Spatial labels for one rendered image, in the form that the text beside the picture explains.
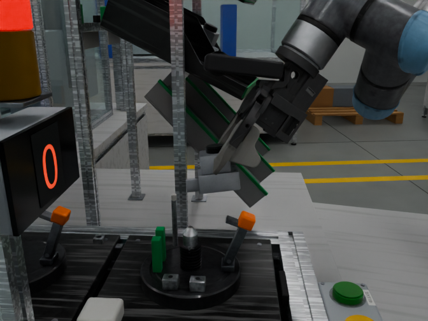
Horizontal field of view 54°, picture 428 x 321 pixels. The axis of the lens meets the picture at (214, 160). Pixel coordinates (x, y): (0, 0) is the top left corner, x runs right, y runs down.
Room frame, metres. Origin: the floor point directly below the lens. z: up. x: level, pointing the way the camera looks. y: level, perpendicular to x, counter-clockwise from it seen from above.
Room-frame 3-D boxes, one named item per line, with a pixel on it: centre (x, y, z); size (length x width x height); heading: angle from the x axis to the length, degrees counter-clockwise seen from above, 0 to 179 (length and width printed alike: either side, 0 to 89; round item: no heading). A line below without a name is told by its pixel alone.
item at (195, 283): (0.46, 0.02, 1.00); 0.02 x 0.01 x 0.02; 86
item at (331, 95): (5.82, -1.88, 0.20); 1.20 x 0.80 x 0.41; 95
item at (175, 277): (0.46, 0.06, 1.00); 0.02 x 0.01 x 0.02; 86
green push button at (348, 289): (0.48, -0.18, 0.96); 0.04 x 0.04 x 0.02
